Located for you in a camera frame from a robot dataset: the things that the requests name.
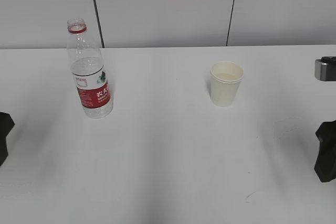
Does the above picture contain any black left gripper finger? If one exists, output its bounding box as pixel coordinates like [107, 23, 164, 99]
[0, 112, 15, 166]

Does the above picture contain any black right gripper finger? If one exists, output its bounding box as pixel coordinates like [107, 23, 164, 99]
[314, 121, 336, 183]

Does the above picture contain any clear water bottle red label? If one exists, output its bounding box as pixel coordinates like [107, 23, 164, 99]
[67, 18, 113, 119]

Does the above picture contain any white paper cup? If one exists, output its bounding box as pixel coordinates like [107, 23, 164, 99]
[210, 61, 244, 107]

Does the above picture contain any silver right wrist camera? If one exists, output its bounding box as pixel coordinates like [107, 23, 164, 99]
[314, 56, 336, 82]

